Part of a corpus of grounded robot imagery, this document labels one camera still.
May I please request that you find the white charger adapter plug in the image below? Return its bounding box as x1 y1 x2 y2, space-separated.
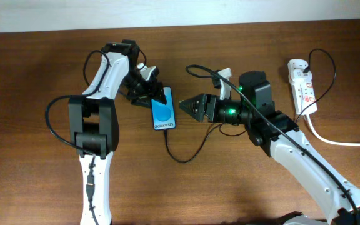
287 59 312 84

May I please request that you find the blue Galaxy smartphone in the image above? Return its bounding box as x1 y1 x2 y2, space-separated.
151 86 176 131

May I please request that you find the white power strip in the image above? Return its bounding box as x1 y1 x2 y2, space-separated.
287 59 318 116

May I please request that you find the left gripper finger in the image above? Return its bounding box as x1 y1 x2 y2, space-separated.
154 82 167 105
131 98 151 108

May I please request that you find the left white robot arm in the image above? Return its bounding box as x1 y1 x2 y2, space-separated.
68 39 167 224

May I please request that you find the black USB charging cable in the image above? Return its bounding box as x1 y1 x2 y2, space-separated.
162 48 337 164

